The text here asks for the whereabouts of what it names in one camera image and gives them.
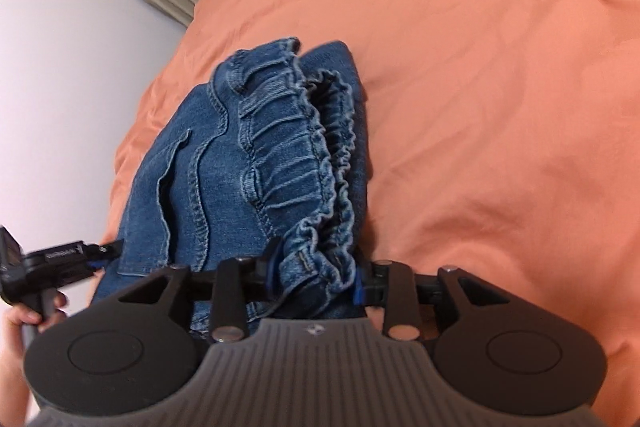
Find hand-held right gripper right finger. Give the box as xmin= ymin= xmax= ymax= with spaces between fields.
xmin=354 ymin=256 xmax=517 ymax=341

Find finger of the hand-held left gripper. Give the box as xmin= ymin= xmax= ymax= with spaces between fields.
xmin=88 ymin=239 xmax=125 ymax=270

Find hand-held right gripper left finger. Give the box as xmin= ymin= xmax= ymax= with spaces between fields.
xmin=119 ymin=238 xmax=282 ymax=344

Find blue denim pants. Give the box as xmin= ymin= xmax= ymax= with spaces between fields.
xmin=92 ymin=37 xmax=374 ymax=344

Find person's left forearm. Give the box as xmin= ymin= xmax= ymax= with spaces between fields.
xmin=0 ymin=347 xmax=37 ymax=427

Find person's left hand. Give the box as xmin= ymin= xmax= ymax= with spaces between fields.
xmin=1 ymin=291 xmax=69 ymax=360

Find orange bed sheet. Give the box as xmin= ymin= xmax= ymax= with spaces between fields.
xmin=97 ymin=0 xmax=640 ymax=427

